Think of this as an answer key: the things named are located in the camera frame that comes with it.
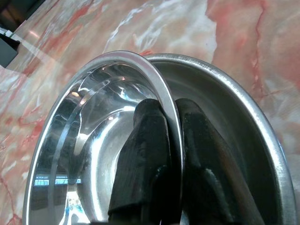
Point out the matte steel bowl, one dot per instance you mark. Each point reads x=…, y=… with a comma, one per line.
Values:
x=246, y=117

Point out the shiny steel bowl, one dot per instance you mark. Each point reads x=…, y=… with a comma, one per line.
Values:
x=93, y=140

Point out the dark chair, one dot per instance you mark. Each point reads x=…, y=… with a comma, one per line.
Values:
x=7, y=48

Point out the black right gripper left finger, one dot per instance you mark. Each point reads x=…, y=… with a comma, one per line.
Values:
x=145, y=159

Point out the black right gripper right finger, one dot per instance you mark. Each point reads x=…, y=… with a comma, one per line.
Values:
x=201, y=150

